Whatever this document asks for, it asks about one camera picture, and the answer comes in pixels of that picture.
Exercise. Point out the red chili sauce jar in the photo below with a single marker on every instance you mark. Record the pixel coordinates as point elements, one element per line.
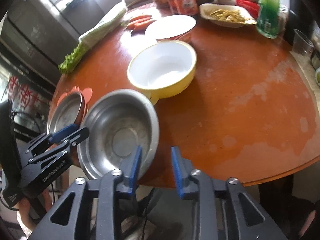
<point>187,7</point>

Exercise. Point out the stainless steel bowl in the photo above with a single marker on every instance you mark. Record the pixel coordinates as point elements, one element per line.
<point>117,123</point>

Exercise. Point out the pink bear-shaped plate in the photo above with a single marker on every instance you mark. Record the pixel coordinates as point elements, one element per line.
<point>77,97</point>

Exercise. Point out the bagged celery bunch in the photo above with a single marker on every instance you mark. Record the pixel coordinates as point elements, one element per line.
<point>90,38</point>

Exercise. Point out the white dish with food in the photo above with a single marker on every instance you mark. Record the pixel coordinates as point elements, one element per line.
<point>230,16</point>

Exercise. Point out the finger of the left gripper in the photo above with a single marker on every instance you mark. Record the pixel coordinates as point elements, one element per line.
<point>50,144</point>
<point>37,158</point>

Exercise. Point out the green plastic bottle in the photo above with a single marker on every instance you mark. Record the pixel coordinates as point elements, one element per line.
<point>267,21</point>

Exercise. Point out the stainless steel pan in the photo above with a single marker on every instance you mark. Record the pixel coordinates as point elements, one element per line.
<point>61,119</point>

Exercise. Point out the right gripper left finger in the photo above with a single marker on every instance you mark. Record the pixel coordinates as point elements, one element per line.
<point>118,184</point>

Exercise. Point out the red paper noodle bowl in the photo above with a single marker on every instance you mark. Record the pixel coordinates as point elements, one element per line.
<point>174,27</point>

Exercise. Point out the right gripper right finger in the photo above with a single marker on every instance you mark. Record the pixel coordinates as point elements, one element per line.
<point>193,184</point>

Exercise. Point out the dark refrigerator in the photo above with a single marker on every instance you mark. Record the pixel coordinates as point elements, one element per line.
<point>40,33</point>

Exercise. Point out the carrot farthest back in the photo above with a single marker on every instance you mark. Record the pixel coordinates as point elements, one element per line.
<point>140,17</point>

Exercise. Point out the carrot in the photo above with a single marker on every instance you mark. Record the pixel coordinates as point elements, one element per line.
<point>130,26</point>
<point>140,17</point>

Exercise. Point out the yellow bowl white inside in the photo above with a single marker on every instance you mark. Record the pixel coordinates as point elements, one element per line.
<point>163,70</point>

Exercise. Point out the small glass cup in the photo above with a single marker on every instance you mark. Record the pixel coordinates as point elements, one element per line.
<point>302,45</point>

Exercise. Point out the middle carrot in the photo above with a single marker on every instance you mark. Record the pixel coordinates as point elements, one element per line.
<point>130,26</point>

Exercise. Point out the carrot nearest pan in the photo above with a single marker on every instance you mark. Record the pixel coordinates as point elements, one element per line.
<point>142,26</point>

